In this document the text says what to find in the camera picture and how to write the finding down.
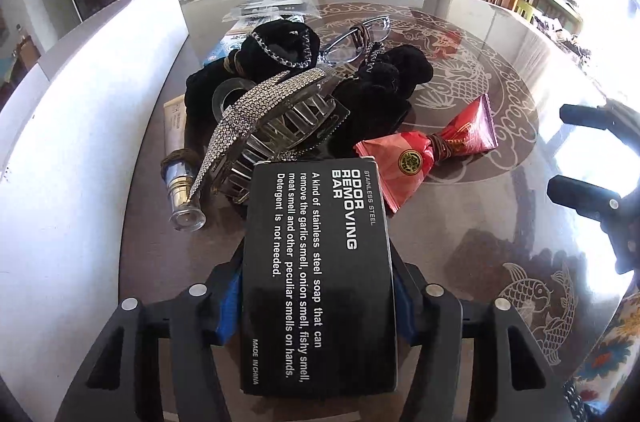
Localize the phone case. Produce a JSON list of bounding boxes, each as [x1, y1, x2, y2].
[[222, 0, 321, 22]]

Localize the floral cushion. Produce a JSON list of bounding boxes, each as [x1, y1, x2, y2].
[[564, 290, 639, 421]]

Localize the large white cardboard box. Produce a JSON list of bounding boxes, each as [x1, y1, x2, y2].
[[1, 0, 188, 421]]

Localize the red foil sachet packet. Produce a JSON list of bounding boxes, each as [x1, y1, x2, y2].
[[355, 94, 498, 213]]

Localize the clear frame glasses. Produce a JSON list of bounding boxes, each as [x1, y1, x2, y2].
[[319, 15, 390, 66]]

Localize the cosmetic tube with silver cap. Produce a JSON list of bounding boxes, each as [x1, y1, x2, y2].
[[160, 95, 206, 233]]

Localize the rhinestone hair claw clip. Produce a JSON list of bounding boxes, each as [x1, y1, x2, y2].
[[189, 66, 349, 205]]

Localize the blue white nail cream box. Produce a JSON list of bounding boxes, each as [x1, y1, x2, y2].
[[203, 34, 246, 66]]

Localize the black odor removing bar box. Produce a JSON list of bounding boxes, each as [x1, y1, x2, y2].
[[241, 158, 398, 398]]

